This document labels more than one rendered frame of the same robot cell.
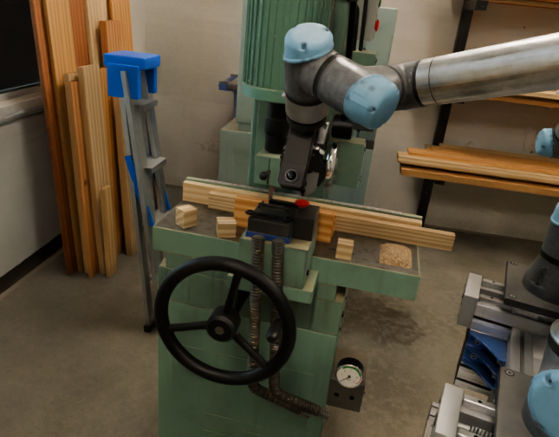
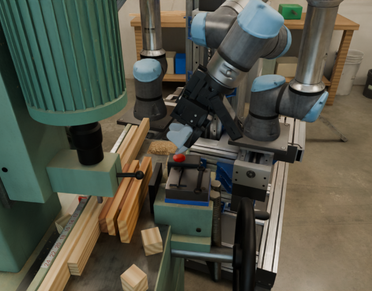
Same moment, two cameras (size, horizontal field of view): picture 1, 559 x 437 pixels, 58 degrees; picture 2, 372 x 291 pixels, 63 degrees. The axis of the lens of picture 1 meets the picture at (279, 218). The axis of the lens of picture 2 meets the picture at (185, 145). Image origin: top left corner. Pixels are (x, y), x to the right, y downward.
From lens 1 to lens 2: 1.13 m
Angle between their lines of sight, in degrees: 80
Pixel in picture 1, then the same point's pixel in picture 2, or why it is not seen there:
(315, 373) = not seen: hidden behind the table
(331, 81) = (282, 37)
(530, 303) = (166, 122)
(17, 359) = not seen: outside the picture
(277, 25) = (112, 18)
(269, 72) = (116, 77)
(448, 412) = (255, 165)
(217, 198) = (83, 256)
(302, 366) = not seen: hidden behind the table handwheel
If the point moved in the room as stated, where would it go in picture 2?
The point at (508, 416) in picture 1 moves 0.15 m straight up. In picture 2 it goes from (263, 144) to (269, 108)
